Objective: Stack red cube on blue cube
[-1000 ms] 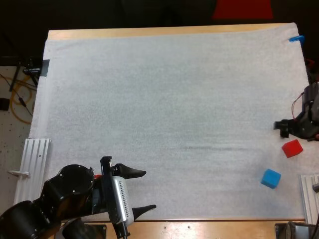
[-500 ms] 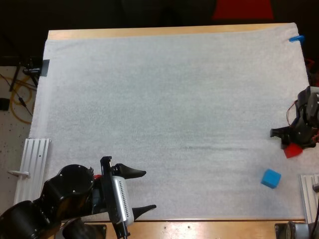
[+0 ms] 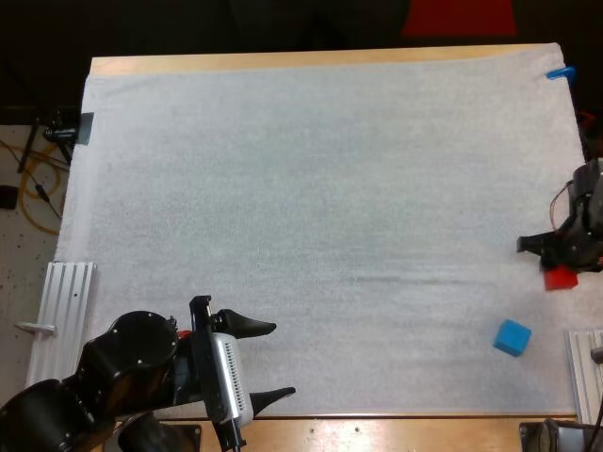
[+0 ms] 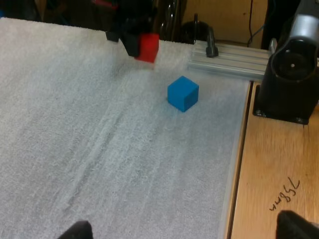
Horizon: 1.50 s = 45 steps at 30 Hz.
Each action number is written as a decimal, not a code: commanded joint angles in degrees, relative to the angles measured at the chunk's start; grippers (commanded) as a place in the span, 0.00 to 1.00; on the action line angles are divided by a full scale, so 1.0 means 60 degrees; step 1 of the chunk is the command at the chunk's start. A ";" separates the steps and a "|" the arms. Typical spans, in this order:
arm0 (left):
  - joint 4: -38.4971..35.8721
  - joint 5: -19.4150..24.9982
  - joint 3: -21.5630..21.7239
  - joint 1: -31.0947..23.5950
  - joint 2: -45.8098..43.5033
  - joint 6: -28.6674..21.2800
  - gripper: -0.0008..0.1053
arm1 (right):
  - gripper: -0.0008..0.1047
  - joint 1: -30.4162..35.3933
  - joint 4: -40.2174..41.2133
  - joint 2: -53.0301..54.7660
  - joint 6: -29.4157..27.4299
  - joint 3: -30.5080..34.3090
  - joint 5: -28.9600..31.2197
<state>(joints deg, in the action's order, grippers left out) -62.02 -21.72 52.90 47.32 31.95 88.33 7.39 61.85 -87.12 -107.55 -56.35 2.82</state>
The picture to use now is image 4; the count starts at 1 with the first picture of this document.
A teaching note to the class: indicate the ribbed aluminium rail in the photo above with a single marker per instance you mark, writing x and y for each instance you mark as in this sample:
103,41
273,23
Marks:
236,62

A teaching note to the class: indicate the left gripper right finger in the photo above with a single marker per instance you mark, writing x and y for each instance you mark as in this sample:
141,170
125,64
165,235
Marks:
296,226

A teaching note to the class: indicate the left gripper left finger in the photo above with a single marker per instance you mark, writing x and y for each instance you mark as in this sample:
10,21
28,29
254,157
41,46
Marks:
78,231

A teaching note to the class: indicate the blue cube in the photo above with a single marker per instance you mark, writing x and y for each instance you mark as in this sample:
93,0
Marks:
183,93

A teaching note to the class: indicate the dark clamp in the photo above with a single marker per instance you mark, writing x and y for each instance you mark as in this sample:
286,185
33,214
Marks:
211,47

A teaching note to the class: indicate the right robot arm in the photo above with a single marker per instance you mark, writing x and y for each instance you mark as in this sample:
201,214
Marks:
286,94

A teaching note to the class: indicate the red cube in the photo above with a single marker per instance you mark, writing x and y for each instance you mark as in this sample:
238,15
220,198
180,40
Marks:
149,48

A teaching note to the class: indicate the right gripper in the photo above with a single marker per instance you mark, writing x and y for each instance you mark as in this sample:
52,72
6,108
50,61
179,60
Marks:
134,20

